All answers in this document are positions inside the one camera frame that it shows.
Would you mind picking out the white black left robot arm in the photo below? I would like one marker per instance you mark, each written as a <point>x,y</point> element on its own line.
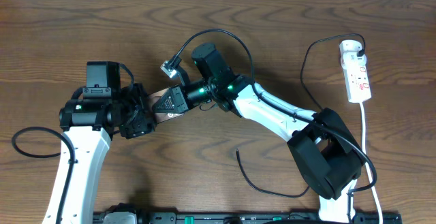
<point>88,122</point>

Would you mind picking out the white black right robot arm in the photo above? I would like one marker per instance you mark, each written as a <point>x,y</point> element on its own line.
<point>326,154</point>

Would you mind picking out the white charger adapter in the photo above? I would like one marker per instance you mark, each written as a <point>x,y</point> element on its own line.
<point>349,45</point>

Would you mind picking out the white power strip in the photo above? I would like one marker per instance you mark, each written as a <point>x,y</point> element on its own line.
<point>356,77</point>

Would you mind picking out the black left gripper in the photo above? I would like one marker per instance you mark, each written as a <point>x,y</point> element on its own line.
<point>137,124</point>

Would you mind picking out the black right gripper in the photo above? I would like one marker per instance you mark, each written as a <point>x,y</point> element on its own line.
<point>177,99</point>

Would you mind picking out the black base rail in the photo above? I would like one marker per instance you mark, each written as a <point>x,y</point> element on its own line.
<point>174,218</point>

